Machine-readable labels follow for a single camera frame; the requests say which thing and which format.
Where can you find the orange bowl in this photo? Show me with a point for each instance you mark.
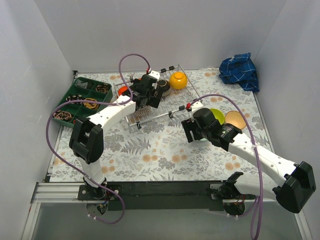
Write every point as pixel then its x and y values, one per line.
pixel 121 90

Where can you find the beige bowl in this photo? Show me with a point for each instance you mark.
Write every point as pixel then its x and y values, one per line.
pixel 235 118

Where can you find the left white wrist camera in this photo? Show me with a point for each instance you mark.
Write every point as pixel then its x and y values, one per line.
pixel 154 74

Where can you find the yellow bowl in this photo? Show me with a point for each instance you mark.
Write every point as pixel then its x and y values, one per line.
pixel 178 80

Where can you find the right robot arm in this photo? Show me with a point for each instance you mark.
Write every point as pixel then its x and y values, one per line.
pixel 290 184

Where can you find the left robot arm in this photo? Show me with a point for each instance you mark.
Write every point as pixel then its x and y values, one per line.
pixel 87 138

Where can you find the metal wire dish rack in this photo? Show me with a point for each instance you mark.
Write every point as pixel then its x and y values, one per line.
pixel 169 105

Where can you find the floral table mat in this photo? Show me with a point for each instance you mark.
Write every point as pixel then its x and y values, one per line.
pixel 159 150

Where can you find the lime green bowl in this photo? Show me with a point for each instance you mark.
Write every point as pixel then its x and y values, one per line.
pixel 218 115

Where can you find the blue checked cloth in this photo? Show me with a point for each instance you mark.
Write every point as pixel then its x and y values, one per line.
pixel 240 69

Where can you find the black patterned bowl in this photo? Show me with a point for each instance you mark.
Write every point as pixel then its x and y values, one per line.
pixel 164 87

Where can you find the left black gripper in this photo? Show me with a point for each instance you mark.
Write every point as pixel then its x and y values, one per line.
pixel 155 100

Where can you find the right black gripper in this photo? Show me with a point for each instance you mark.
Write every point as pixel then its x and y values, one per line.
pixel 188 130

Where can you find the white brown patterned bowl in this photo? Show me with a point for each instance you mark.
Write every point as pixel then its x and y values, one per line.
pixel 141 112

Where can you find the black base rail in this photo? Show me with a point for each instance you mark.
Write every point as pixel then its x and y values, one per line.
pixel 210 195

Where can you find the green compartment organizer tray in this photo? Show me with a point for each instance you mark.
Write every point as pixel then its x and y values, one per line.
pixel 81 99

